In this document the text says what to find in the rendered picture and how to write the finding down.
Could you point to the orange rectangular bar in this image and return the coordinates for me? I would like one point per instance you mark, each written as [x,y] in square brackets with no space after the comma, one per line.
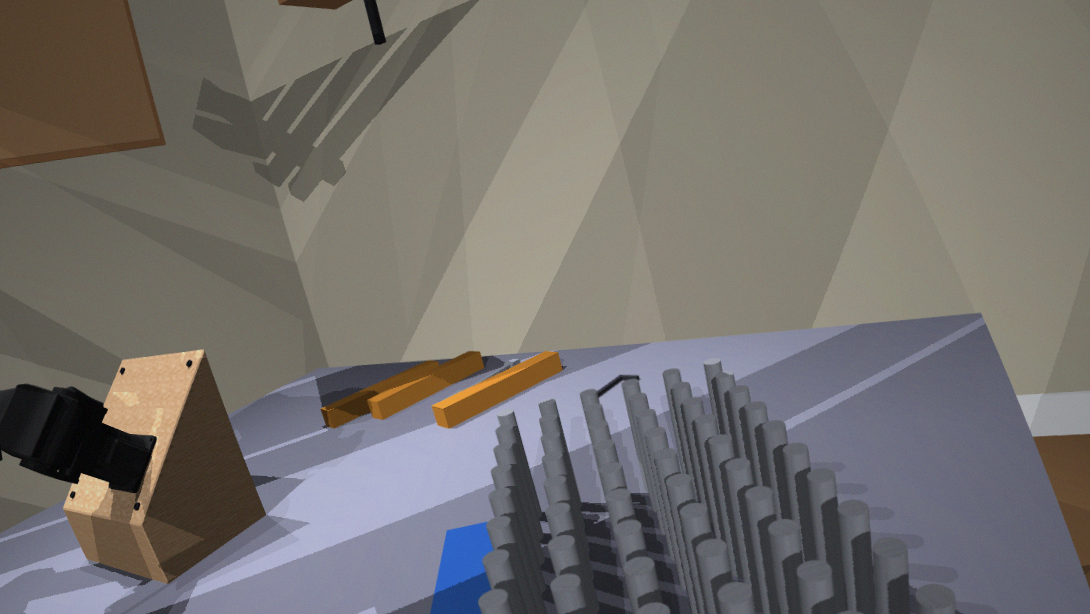
[425,384]
[471,401]
[338,413]

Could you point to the black bent bar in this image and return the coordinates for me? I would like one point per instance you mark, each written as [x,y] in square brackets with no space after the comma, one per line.
[615,382]

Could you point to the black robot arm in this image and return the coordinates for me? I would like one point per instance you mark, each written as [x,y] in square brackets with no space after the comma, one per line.
[63,430]

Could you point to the blue flat strip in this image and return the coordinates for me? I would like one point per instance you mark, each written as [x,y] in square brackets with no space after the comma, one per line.
[462,579]

